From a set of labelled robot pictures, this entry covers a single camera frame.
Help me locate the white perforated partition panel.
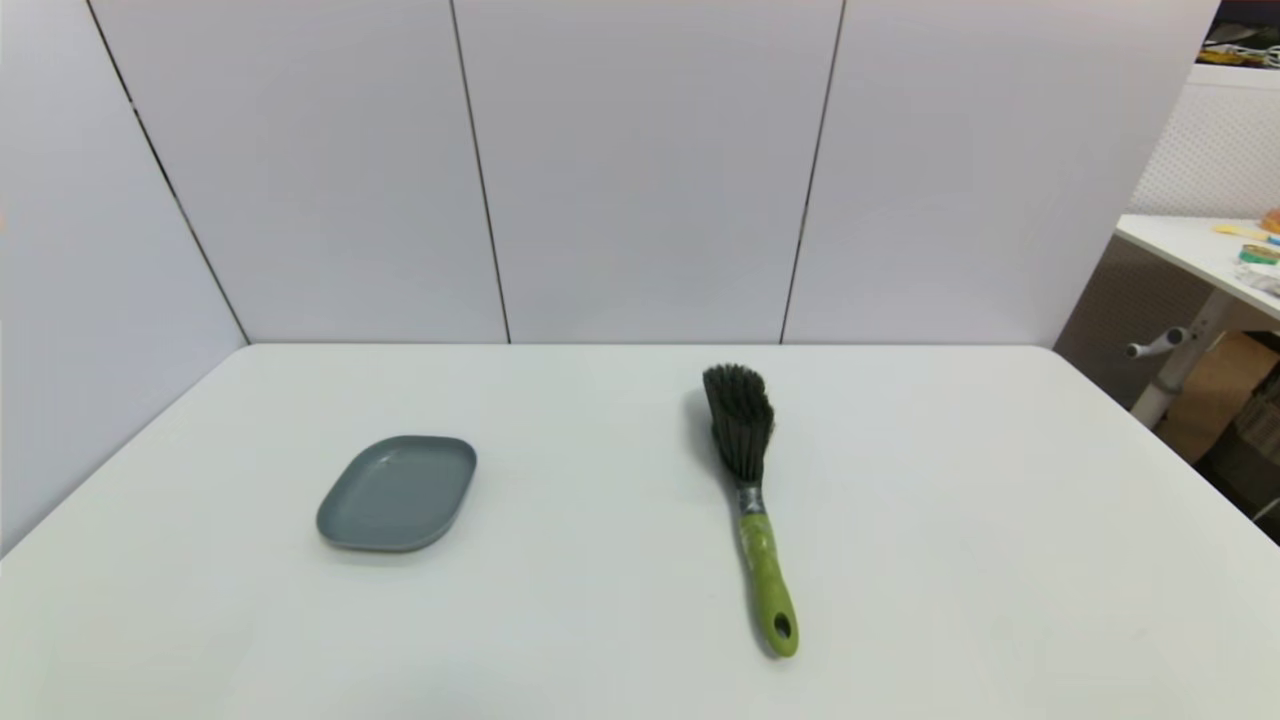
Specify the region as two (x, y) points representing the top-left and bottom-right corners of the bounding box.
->
(1128, 62), (1280, 221)

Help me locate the brown cardboard box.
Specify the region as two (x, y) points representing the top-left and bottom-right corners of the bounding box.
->
(1160, 330), (1280, 465)

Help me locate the grey table crank handle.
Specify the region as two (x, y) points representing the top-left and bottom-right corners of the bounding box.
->
(1126, 326), (1193, 361)

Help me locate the grey rounded plastic plate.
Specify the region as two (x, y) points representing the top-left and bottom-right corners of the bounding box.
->
(316, 434), (479, 555)

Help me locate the white background table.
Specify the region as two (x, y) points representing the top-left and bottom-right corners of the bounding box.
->
(1115, 213), (1280, 324)

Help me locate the yellow and white clutter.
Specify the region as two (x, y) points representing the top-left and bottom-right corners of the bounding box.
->
(1203, 36), (1280, 68)

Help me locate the white table leg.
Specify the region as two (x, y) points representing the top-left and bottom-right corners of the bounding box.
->
(1130, 290), (1237, 429)

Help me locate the green handled black bristle brush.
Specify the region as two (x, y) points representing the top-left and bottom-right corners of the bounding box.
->
(702, 363), (801, 660)

